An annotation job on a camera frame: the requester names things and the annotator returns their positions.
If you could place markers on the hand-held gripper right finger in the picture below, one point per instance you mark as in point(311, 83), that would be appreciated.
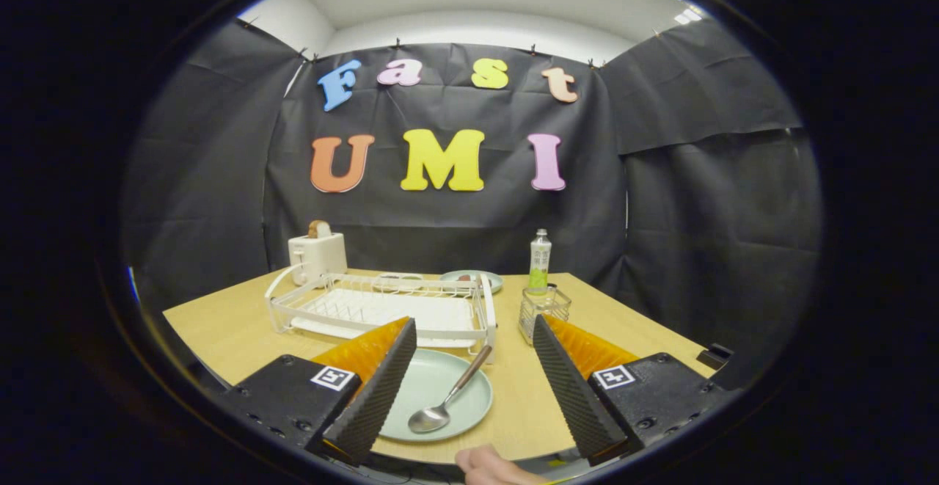
point(576, 397)

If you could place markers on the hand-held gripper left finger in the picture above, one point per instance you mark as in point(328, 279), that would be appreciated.
point(378, 404)

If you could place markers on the light green plate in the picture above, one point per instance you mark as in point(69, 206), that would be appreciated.
point(425, 382)

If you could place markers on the small green meat plate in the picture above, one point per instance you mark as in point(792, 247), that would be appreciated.
point(493, 281)

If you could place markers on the white drain tray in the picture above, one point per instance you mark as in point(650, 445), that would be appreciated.
point(440, 316)

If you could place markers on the white divided grain tray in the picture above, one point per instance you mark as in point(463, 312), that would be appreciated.
point(400, 276)

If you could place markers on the green label drink bottle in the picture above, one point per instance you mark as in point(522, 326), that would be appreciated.
point(540, 257)

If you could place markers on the black table clamp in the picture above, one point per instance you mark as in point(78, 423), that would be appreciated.
point(715, 356)

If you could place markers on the white toaster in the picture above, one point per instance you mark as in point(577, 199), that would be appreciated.
point(319, 257)

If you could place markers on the brown toast slice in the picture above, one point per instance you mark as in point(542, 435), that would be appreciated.
point(319, 230)

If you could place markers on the small ceiling light panel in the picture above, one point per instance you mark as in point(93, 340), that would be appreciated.
point(688, 15)

